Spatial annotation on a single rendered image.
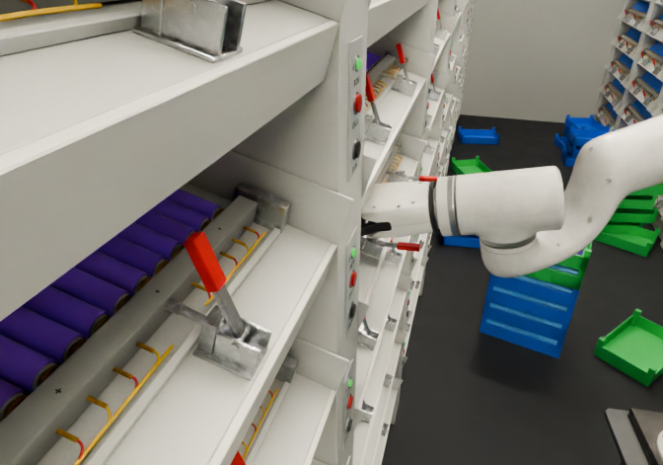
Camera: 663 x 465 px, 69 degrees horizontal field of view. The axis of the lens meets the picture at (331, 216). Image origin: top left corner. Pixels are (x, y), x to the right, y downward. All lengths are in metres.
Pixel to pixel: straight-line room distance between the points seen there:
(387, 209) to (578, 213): 0.27
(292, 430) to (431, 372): 1.39
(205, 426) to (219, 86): 0.18
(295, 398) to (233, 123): 0.37
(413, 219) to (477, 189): 0.09
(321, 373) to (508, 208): 0.31
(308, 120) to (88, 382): 0.24
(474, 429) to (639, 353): 0.79
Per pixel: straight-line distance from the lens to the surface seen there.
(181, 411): 0.30
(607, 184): 0.73
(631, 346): 2.26
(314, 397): 0.55
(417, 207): 0.65
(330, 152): 0.40
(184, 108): 0.19
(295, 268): 0.40
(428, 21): 1.07
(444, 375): 1.88
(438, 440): 1.70
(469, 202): 0.65
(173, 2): 0.23
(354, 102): 0.43
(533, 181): 0.65
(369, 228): 0.67
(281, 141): 0.42
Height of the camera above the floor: 1.34
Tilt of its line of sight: 29 degrees down
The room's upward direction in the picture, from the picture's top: straight up
